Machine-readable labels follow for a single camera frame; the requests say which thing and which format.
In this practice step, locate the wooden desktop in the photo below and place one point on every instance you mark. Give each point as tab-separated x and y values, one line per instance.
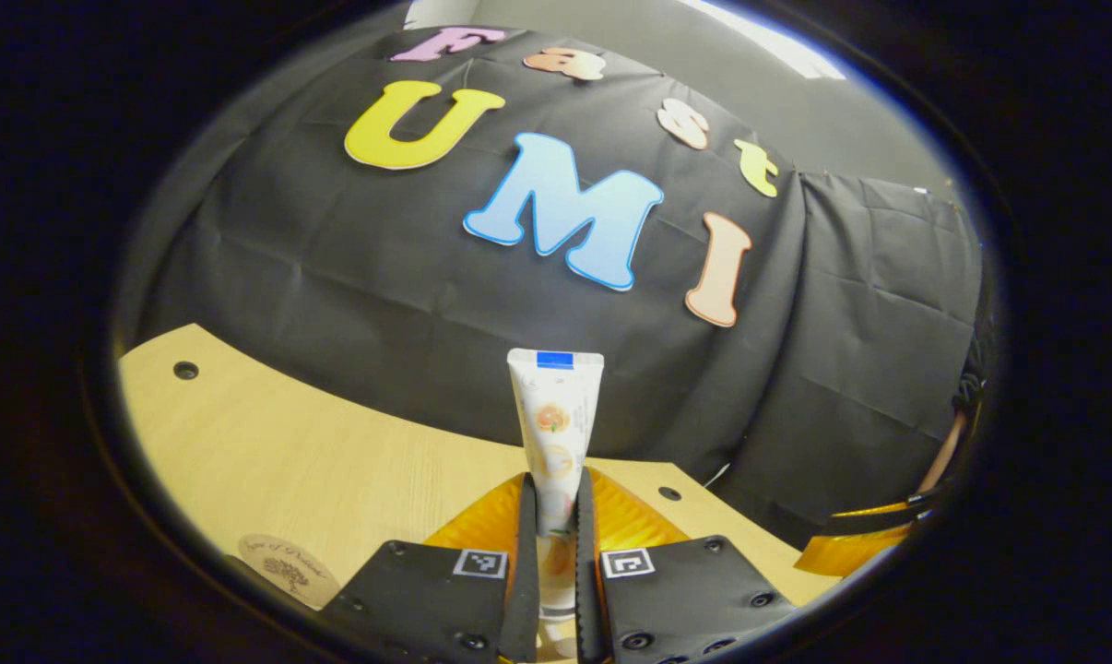
335	461

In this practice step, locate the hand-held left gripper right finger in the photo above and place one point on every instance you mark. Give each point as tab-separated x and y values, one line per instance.
694	599

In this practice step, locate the black backdrop cloth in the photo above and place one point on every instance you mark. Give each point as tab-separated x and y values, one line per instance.
335	277

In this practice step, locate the round cork coaster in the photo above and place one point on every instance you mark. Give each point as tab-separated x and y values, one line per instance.
289	572

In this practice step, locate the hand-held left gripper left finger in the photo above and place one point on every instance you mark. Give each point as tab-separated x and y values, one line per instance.
427	599

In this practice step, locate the white toothpaste tube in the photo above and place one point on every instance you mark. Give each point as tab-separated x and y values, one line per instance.
556	415

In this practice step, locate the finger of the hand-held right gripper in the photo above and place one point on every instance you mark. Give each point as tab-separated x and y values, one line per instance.
869	539

